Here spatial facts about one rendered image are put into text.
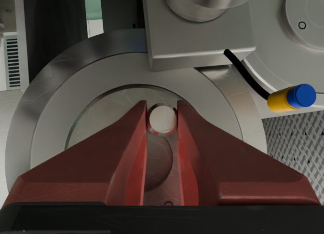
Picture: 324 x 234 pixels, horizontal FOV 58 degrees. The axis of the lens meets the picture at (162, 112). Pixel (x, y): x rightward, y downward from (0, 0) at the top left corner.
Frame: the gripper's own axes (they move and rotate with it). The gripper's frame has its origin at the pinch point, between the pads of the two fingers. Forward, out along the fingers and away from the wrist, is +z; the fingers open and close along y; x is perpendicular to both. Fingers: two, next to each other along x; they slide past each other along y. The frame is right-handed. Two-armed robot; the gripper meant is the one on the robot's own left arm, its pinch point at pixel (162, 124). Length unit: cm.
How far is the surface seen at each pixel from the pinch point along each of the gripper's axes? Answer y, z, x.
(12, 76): 141, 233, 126
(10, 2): 21.5, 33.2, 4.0
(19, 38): 8.3, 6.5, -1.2
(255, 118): -5.4, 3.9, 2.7
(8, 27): 26.3, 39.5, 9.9
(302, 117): -15.3, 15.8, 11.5
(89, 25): 71, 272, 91
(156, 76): 0.3, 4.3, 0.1
